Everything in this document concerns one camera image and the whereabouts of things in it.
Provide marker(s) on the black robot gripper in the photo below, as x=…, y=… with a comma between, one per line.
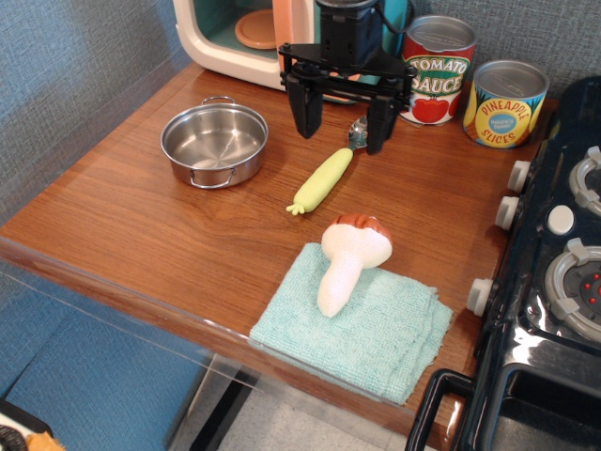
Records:
x=349, y=62

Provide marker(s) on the yellow handled metal spoon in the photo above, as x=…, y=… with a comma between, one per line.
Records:
x=318, y=186

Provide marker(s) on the silver metal pot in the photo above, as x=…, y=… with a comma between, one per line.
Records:
x=217, y=144

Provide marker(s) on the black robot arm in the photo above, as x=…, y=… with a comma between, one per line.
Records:
x=347, y=5

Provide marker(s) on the tomato sauce can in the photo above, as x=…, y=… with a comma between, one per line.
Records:
x=440, y=48

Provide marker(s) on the orange microwave plate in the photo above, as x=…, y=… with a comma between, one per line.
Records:
x=256, y=30

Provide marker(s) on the toy microwave oven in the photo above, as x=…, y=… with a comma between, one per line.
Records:
x=206, y=30

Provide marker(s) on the toy mushroom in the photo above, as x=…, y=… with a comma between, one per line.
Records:
x=352, y=243

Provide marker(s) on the pineapple slices can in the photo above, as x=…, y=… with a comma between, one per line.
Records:
x=506, y=98

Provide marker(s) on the light blue folded cloth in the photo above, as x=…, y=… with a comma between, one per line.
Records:
x=378, y=345

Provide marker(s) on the black toy stove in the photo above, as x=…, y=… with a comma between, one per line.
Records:
x=537, y=380

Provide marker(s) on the black tray corner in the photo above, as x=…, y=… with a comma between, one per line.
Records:
x=20, y=430

